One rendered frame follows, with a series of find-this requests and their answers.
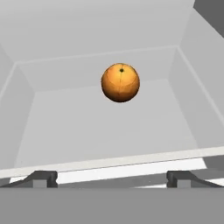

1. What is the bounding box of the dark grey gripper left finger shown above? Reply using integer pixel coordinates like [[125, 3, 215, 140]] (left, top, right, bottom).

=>
[[0, 170, 59, 189]]

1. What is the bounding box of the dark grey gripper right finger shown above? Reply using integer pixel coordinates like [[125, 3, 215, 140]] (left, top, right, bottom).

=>
[[166, 170, 224, 189]]

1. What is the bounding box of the white fridge drawer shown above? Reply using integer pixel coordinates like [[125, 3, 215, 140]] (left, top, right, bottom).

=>
[[0, 44, 224, 179]]

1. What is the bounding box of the orange fruit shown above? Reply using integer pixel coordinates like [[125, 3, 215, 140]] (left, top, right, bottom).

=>
[[101, 62, 141, 103]]

